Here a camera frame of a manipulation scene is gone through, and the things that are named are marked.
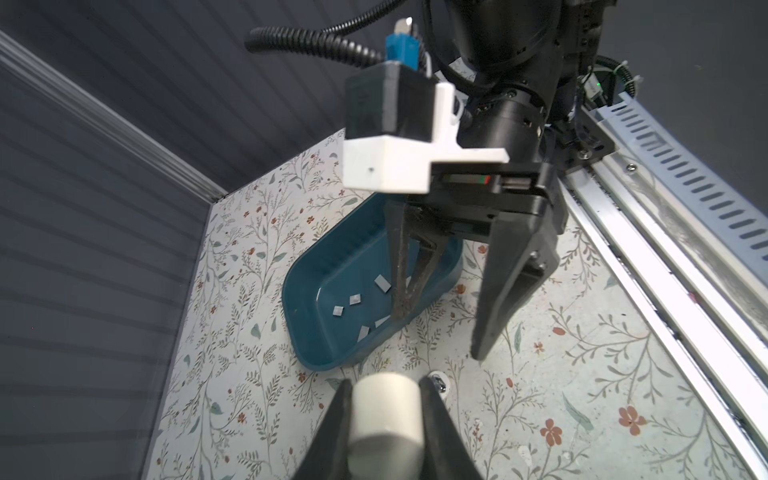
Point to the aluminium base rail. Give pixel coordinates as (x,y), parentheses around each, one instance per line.
(692,385)

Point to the staple strip three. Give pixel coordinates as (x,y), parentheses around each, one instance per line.
(383,284)

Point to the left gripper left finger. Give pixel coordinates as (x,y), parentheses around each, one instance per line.
(327,456)

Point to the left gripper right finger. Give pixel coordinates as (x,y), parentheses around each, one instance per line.
(445,456)

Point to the staple strip four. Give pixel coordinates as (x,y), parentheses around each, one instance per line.
(363,333)

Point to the beige mini stapler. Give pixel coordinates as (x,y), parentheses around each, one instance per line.
(386,437)

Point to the white slotted cable duct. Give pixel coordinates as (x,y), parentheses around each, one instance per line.
(733,220)

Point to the staple strip five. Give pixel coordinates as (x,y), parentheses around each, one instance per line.
(379,323)

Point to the teal plastic tray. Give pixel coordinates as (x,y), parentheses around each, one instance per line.
(343,262)

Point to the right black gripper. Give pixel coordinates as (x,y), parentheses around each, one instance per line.
(465,200)

